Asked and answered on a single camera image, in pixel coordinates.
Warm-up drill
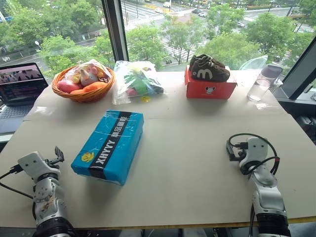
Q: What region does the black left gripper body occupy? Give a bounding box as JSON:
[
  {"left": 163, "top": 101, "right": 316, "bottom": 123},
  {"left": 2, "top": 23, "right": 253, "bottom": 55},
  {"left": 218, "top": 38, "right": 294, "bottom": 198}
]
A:
[{"left": 44, "top": 158, "right": 63, "bottom": 168}]

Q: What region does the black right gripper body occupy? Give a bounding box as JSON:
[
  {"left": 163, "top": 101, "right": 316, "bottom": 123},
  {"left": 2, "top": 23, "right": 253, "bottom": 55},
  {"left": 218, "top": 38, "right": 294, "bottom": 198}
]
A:
[{"left": 232, "top": 141, "right": 248, "bottom": 161}]

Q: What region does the blue shoe box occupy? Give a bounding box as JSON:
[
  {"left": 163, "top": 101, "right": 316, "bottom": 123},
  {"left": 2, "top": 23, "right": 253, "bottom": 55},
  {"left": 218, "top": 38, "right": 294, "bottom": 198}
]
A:
[{"left": 71, "top": 110, "right": 145, "bottom": 186}]

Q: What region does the red shoe box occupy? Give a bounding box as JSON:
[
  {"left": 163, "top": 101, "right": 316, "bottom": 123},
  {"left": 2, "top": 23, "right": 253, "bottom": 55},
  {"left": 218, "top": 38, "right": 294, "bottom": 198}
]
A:
[{"left": 185, "top": 65, "right": 238, "bottom": 100}]

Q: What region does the clear bottle with purple lid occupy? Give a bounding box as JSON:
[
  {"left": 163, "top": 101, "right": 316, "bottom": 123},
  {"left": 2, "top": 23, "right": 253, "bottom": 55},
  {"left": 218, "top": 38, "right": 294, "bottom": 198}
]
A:
[{"left": 247, "top": 64, "right": 283, "bottom": 102}]

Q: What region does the pink oval toy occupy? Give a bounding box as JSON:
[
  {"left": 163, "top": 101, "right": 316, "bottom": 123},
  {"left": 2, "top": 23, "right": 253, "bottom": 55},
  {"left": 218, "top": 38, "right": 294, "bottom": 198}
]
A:
[{"left": 57, "top": 80, "right": 82, "bottom": 94}]

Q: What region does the orange wicker basket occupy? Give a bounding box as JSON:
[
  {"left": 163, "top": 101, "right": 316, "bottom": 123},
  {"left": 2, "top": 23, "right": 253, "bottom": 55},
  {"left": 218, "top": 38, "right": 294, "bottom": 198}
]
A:
[{"left": 51, "top": 65, "right": 116, "bottom": 103}]

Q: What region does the orange toy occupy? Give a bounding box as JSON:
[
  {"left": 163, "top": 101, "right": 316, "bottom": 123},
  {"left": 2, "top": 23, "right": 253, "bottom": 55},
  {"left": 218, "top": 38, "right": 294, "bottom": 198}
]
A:
[{"left": 70, "top": 81, "right": 108, "bottom": 95}]

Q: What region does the brown shoe with white logo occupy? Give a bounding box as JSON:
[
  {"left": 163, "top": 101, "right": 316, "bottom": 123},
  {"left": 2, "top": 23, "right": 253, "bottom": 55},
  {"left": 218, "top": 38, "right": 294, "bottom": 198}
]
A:
[{"left": 189, "top": 60, "right": 231, "bottom": 82}]

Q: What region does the grey laptop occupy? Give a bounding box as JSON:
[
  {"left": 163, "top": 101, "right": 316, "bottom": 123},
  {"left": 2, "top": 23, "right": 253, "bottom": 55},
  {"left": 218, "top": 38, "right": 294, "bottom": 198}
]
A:
[{"left": 0, "top": 62, "right": 49, "bottom": 134}]

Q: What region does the grey unicorn toy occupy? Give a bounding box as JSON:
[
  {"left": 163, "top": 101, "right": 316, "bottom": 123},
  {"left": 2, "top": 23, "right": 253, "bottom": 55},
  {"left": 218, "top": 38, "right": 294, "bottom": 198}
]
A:
[{"left": 79, "top": 68, "right": 99, "bottom": 87}]

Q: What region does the brown shoe with beige laces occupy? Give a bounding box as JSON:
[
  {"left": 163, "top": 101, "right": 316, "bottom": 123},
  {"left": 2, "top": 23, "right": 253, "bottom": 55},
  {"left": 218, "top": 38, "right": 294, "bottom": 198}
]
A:
[{"left": 189, "top": 54, "right": 226, "bottom": 70}]

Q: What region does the clear plastic bag of toys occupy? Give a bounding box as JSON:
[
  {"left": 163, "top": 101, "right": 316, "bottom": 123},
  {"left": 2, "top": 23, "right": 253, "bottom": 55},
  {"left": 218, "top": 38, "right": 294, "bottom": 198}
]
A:
[{"left": 113, "top": 60, "right": 169, "bottom": 105}]

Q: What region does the clear plastic bag in basket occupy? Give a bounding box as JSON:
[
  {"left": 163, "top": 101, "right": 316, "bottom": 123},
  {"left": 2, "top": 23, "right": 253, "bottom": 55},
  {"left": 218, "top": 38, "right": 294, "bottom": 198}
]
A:
[{"left": 71, "top": 59, "right": 112, "bottom": 87}]

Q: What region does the black monitor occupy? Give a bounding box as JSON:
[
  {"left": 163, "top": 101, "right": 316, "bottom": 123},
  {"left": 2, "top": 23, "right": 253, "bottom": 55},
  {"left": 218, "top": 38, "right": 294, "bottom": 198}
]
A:
[{"left": 281, "top": 37, "right": 316, "bottom": 100}]

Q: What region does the green plastic toy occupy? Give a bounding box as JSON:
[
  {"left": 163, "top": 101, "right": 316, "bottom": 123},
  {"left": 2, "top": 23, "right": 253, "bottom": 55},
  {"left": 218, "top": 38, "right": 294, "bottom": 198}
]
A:
[{"left": 124, "top": 71, "right": 149, "bottom": 94}]

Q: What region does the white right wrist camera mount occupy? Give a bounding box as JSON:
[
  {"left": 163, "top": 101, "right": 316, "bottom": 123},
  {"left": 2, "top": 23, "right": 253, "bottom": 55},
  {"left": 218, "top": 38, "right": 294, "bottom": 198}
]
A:
[{"left": 237, "top": 137, "right": 269, "bottom": 169}]

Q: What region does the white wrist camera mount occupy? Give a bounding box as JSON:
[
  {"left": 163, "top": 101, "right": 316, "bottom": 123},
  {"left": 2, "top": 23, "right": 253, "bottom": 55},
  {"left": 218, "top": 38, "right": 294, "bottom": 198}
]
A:
[
  {"left": 237, "top": 137, "right": 269, "bottom": 169},
  {"left": 17, "top": 152, "right": 61, "bottom": 179}
]

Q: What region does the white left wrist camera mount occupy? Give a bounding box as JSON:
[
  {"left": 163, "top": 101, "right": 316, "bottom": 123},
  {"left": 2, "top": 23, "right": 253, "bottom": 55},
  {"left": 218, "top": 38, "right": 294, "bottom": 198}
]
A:
[{"left": 17, "top": 152, "right": 61, "bottom": 179}]

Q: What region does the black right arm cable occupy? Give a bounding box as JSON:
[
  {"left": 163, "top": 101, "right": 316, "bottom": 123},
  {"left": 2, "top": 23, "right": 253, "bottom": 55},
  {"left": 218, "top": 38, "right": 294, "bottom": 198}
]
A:
[{"left": 228, "top": 133, "right": 281, "bottom": 176}]

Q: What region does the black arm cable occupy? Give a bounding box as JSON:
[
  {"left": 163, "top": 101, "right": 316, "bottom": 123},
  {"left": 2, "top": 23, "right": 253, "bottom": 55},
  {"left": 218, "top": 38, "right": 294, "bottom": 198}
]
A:
[
  {"left": 228, "top": 133, "right": 281, "bottom": 176},
  {"left": 0, "top": 164, "right": 36, "bottom": 199}
]

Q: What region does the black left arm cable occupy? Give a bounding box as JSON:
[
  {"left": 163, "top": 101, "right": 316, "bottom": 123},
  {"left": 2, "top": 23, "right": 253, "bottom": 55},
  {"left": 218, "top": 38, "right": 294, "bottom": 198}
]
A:
[{"left": 0, "top": 164, "right": 36, "bottom": 199}]

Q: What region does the black window frame post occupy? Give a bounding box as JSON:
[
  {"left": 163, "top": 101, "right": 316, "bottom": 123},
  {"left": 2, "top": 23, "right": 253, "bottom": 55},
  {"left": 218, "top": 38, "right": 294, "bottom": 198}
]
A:
[{"left": 101, "top": 0, "right": 129, "bottom": 63}]

